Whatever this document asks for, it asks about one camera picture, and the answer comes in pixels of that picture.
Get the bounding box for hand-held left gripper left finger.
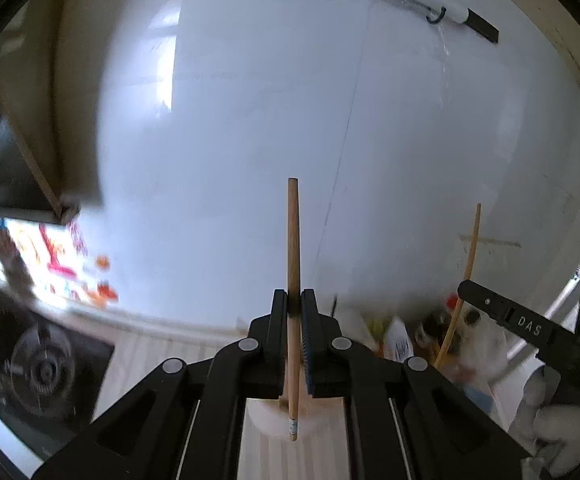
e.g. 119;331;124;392
32;289;289;480

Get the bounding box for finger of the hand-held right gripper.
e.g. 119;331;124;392
456;279;579;362

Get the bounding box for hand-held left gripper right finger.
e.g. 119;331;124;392
301;289;531;480

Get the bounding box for white round dish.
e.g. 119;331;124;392
244;394;347;437

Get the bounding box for light wooden chopstick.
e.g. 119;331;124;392
286;177;301;442
434;203;482;367

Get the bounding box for person's right hand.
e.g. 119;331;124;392
512;367;580;478

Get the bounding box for metal pole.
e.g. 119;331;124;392
505;272;580;366

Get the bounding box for white plastic bag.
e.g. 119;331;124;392
450;305;516;431

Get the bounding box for dark bottle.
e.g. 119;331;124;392
415;310;448;356

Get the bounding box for white labelled packet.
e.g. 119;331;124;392
384;316;417;363

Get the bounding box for striped cat printed mat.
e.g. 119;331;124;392
90;325;511;480

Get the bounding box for black gas stove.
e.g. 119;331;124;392
0;300;115;461

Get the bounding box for colourful fruit wall poster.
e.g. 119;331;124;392
0;214;120;311

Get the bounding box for white wall rail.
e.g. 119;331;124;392
265;0;500;45

